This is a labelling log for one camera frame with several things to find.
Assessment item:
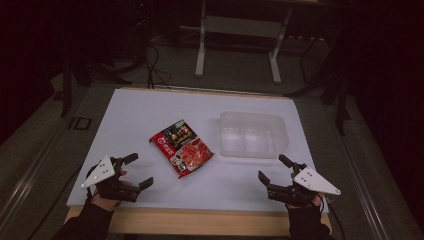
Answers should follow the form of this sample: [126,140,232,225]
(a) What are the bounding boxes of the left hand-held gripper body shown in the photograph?
[80,154,141,203]

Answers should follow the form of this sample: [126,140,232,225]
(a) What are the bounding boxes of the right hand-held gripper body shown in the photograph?
[266,162,342,206]

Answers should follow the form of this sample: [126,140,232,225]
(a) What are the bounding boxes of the clear plastic container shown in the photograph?
[218,110,290,160]

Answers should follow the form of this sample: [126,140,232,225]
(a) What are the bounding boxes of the red and black food packet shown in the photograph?
[148,118,215,180]

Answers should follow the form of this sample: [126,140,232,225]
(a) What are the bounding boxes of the person's right hand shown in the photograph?
[285,192,326,211]

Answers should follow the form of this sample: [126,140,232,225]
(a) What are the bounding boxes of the person's left hand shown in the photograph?
[89,169,134,212]

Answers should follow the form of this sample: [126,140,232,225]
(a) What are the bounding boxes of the white table mat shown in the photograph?
[66,87,330,215]

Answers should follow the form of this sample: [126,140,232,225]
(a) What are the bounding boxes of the black floor socket plate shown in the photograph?
[67,116,92,131]

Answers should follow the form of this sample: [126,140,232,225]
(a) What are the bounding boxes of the wooden table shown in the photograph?
[64,85,333,238]

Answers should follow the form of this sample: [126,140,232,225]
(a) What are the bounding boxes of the black metal stand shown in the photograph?
[285,31,353,136]

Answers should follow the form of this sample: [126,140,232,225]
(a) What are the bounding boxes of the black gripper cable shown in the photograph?
[319,194,348,240]

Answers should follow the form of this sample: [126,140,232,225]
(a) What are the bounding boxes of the metal floor rail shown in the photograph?
[326,99,393,240]
[0,113,73,231]

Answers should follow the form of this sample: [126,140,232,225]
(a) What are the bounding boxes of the black cables on floor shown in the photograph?
[143,41,173,90]

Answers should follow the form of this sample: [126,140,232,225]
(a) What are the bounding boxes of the white metal desk frame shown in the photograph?
[194,0,295,85]

